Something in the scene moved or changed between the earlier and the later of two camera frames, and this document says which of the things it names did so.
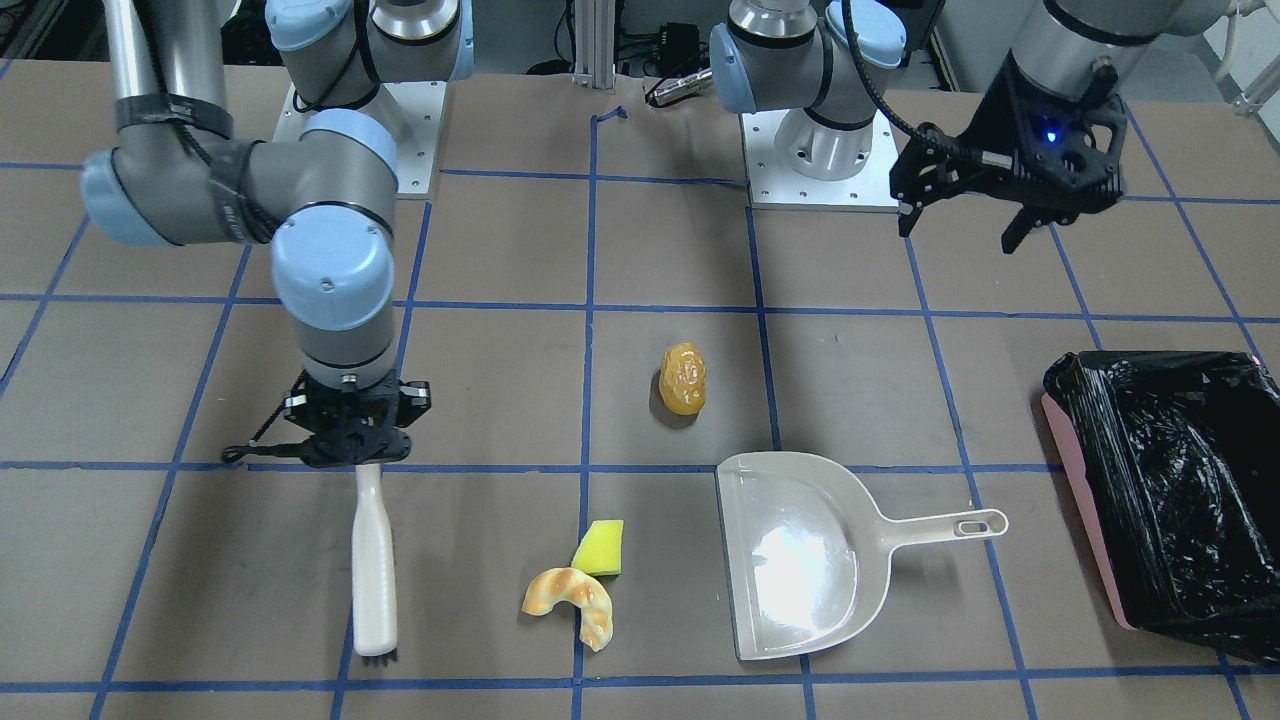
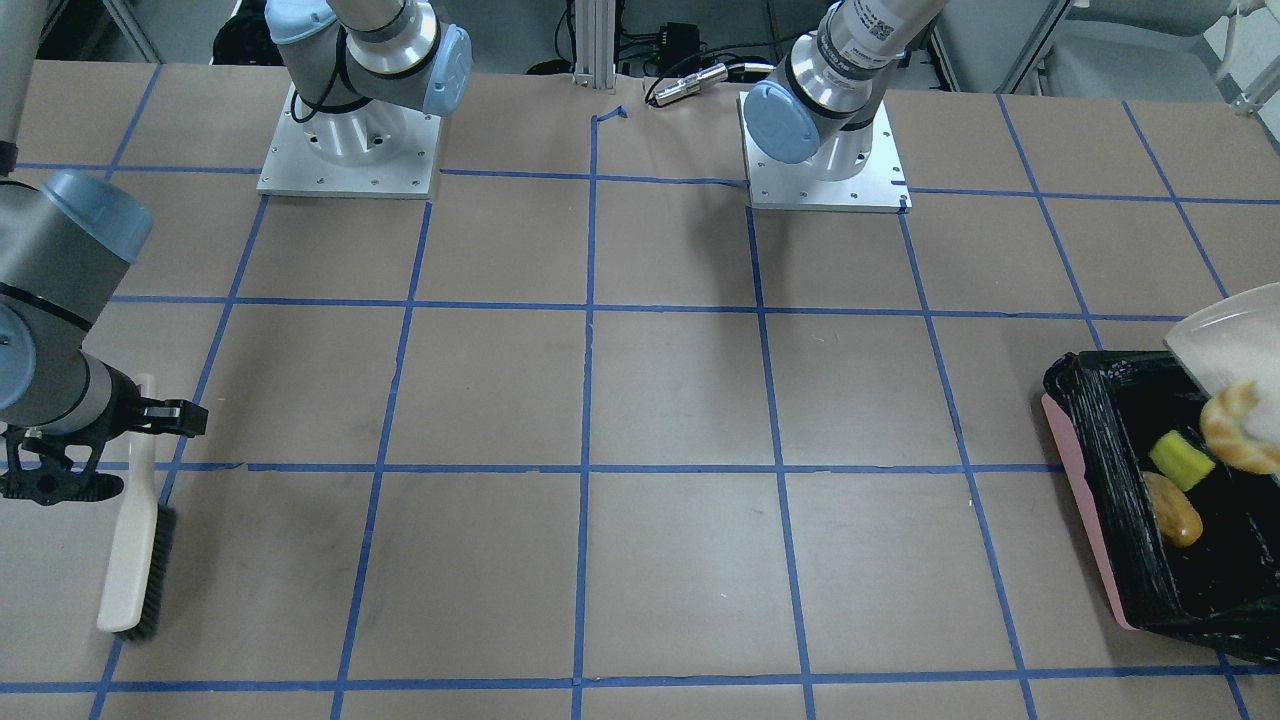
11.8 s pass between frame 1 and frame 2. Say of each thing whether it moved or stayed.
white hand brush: moved
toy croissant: moved
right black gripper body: moved
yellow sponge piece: moved
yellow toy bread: moved
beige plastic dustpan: moved
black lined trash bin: stayed
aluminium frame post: stayed
